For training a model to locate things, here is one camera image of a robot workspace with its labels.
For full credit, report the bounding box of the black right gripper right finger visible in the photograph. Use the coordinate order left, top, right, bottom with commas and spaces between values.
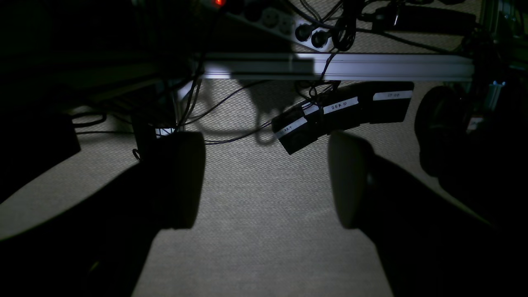
328, 130, 527, 297

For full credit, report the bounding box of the aluminium frame rail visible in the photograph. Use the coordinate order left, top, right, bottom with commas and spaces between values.
202, 52, 474, 82

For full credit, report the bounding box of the black labelled foot pedal stop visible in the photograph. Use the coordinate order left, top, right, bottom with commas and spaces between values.
358, 81, 415, 124

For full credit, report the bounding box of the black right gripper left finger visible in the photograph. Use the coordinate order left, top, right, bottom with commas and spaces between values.
1, 131, 206, 297

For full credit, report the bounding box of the white power strip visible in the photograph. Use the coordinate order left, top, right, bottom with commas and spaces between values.
200, 0, 334, 52

